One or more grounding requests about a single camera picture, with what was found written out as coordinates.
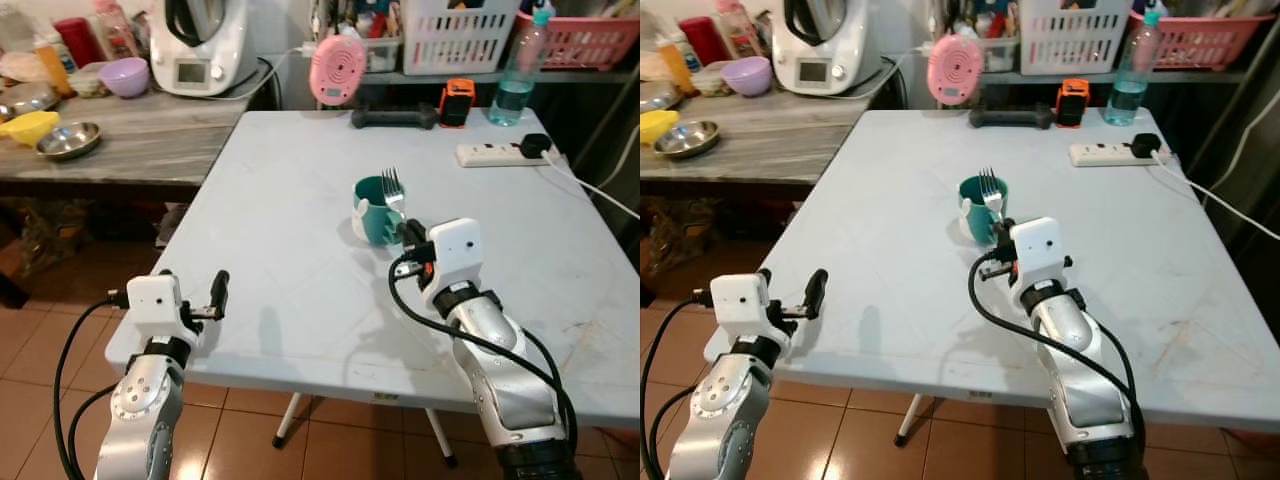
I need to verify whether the silver metal fork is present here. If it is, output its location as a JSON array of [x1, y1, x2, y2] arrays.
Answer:
[[978, 167, 1007, 225], [380, 167, 407, 227]]

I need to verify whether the teal mug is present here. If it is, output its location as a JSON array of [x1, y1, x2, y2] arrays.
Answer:
[[958, 175, 1011, 247], [351, 176, 407, 248]]

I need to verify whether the white folding table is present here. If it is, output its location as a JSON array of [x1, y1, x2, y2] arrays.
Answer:
[[104, 108, 641, 469], [704, 108, 1280, 449]]

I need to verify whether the white power strip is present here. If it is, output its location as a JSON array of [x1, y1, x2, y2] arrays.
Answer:
[[456, 142, 531, 169], [1068, 142, 1142, 169]]

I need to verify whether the grey wooden counter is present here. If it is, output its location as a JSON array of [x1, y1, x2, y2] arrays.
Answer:
[[640, 84, 898, 188], [0, 84, 277, 188]]

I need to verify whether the orange and black device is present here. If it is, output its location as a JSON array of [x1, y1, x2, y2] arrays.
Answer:
[[1056, 78, 1092, 129], [440, 78, 477, 129]]

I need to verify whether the shallow stainless steel plate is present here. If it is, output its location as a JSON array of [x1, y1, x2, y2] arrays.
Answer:
[[35, 121, 103, 162], [654, 120, 722, 161]]

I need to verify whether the pink round fan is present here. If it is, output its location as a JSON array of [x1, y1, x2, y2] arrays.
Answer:
[[927, 33, 985, 108], [309, 33, 368, 108]]

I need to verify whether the clear water bottle teal cap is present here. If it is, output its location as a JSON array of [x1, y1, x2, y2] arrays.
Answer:
[[1104, 4, 1167, 128], [488, 2, 555, 128]]

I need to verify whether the purple plastic bowl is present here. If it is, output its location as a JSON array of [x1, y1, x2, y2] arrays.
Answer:
[[721, 56, 774, 99], [100, 57, 152, 99]]

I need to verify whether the white plastic basket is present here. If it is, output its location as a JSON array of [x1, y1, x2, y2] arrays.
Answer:
[[1019, 0, 1137, 76], [402, 0, 522, 76]]

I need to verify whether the large stainless steel bowl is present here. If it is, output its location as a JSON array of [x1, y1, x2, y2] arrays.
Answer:
[[640, 82, 684, 114], [0, 82, 61, 119]]

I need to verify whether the white kitchen appliance with screen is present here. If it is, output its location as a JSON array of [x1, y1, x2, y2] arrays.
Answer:
[[770, 0, 883, 98], [150, 0, 264, 98]]

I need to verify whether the orange bottle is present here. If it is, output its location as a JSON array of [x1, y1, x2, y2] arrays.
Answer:
[[35, 35, 74, 98], [657, 35, 697, 97]]

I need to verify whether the red container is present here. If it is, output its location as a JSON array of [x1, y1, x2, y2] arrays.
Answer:
[[678, 16, 732, 68], [53, 17, 105, 69]]

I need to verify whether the pink-capped clear bottle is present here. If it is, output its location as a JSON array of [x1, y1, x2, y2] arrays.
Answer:
[[715, 0, 762, 60], [95, 0, 141, 60]]

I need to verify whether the pink plastic basket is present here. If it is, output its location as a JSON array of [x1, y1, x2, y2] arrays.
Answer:
[[515, 9, 641, 72], [1130, 9, 1277, 72]]

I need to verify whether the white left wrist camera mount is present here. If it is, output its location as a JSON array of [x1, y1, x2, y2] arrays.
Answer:
[[711, 272, 792, 347], [125, 272, 202, 347]]

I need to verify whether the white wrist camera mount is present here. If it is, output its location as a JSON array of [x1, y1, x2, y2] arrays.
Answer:
[[125, 272, 202, 347], [1007, 216, 1069, 288], [711, 272, 792, 347], [424, 217, 487, 293]]

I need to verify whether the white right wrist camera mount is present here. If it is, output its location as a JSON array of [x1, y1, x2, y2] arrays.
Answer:
[[1007, 216, 1069, 288], [424, 217, 487, 293]]

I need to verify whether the black bar-shaped handle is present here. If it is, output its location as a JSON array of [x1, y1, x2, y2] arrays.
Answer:
[[350, 103, 441, 132], [967, 104, 1058, 132]]

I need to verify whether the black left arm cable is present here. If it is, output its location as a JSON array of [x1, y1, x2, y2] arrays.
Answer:
[[640, 289, 717, 480], [51, 289, 131, 480]]

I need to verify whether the yellow plastic bowl with handles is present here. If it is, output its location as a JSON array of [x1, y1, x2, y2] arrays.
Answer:
[[0, 111, 61, 148], [640, 110, 681, 147]]

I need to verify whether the white power cable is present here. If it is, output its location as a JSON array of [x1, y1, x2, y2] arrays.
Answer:
[[1150, 153, 1280, 244], [544, 153, 641, 220]]

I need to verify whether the white appliance cable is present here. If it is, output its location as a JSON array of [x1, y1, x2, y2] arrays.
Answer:
[[215, 45, 313, 102], [850, 45, 931, 101]]

